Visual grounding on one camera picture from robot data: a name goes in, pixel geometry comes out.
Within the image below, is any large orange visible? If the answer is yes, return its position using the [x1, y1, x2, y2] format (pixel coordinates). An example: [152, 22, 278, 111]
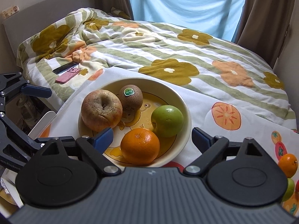
[278, 153, 298, 178]

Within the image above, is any green apple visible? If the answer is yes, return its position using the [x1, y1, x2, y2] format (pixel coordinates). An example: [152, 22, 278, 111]
[151, 105, 184, 138]
[282, 178, 295, 202]

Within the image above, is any white fruit print cloth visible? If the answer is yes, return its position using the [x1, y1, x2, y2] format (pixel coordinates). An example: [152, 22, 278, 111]
[28, 66, 299, 217]

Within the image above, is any black smartphone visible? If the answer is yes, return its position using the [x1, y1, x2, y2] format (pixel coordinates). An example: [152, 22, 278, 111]
[53, 61, 78, 74]

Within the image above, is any pink smartphone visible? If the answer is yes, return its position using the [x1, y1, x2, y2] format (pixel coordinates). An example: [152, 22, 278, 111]
[55, 68, 80, 84]

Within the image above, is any floral striped duvet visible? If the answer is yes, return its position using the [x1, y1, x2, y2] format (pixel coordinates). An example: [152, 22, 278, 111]
[17, 8, 296, 130]

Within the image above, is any orange in bowl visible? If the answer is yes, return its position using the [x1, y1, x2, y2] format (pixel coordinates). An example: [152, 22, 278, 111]
[120, 128, 160, 165]

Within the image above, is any green apple in bowl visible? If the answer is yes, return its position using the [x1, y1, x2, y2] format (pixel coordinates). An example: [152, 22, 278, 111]
[151, 105, 184, 138]

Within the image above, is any cream fruit bowl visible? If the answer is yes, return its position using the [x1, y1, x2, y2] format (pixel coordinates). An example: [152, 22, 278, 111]
[77, 77, 192, 168]

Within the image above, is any kiwi with green sticker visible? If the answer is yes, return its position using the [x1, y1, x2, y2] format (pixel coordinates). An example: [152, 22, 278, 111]
[118, 84, 143, 111]

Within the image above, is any grey bed headboard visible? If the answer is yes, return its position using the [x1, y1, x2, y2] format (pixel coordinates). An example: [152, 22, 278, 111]
[3, 0, 95, 57]

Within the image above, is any floral pillow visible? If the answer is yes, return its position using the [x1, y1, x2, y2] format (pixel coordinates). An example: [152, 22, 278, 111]
[110, 7, 131, 20]

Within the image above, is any light blue window sheet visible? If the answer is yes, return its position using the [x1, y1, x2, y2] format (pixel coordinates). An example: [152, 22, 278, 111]
[130, 0, 245, 41]

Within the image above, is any brown right curtain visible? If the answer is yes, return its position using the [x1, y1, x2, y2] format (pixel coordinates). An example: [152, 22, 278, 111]
[235, 0, 295, 67]

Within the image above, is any wall power socket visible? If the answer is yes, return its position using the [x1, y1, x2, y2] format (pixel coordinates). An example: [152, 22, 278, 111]
[1, 6, 19, 19]

